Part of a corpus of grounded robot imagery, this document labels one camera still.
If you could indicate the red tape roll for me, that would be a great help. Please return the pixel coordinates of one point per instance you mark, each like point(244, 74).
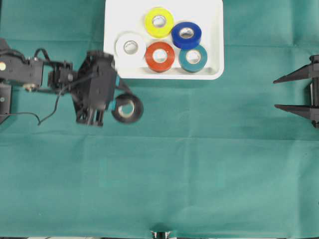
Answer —
point(160, 56)

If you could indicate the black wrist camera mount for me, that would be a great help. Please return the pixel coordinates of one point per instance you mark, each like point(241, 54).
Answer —
point(102, 84)

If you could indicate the small metal table clamp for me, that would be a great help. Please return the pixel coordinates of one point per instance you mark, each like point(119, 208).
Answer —
point(160, 235)

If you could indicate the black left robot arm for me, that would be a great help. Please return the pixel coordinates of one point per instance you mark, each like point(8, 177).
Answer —
point(30, 73)

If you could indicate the yellow tape roll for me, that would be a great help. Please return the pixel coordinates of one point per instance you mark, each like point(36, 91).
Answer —
point(159, 22)

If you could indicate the white plastic case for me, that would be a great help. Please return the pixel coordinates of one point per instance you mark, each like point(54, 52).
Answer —
point(165, 39)

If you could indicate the white tape roll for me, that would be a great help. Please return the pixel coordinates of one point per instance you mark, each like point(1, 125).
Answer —
point(130, 47)

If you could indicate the teal tape roll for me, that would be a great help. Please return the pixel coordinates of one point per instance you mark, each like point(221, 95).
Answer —
point(193, 60)

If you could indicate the black tape roll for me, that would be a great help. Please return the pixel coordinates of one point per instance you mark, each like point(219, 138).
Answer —
point(128, 108)

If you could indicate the blue tape roll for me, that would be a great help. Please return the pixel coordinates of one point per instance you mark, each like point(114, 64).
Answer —
point(186, 35)

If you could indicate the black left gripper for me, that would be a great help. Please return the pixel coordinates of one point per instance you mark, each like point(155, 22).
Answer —
point(64, 80)

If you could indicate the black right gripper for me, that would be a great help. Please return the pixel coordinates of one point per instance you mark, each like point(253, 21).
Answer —
point(301, 74)

